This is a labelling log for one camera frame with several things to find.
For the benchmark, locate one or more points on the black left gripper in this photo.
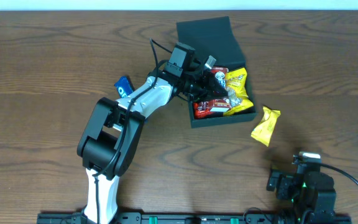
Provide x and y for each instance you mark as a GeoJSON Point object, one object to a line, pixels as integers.
{"type": "Point", "coordinates": [213, 86]}

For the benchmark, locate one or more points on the red Hello Panda snack pack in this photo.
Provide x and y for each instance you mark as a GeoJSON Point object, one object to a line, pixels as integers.
{"type": "Point", "coordinates": [219, 74]}

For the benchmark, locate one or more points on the yellow nut snack bag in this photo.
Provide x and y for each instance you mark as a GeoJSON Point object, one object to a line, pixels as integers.
{"type": "Point", "coordinates": [236, 91]}

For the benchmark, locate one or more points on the red dried fruit snack bag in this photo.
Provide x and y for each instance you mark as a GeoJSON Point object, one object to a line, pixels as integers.
{"type": "Point", "coordinates": [211, 108]}

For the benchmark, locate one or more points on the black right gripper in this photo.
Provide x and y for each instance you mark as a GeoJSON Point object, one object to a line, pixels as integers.
{"type": "Point", "coordinates": [274, 181]}

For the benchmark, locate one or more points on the dark green open box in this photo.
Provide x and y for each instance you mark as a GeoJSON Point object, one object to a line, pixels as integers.
{"type": "Point", "coordinates": [215, 37]}

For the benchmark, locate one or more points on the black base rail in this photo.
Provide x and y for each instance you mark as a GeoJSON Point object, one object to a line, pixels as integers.
{"type": "Point", "coordinates": [138, 218]}

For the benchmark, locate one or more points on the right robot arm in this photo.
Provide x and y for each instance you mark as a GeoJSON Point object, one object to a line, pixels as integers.
{"type": "Point", "coordinates": [311, 193]}

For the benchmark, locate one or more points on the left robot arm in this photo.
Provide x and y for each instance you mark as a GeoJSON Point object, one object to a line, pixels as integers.
{"type": "Point", "coordinates": [111, 136]}

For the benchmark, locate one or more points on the small yellow wrapped snack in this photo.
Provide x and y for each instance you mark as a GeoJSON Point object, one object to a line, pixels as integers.
{"type": "Point", "coordinates": [264, 130]}

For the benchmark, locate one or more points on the blue Oreo cookie pack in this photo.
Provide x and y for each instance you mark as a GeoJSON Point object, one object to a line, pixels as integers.
{"type": "Point", "coordinates": [124, 87]}

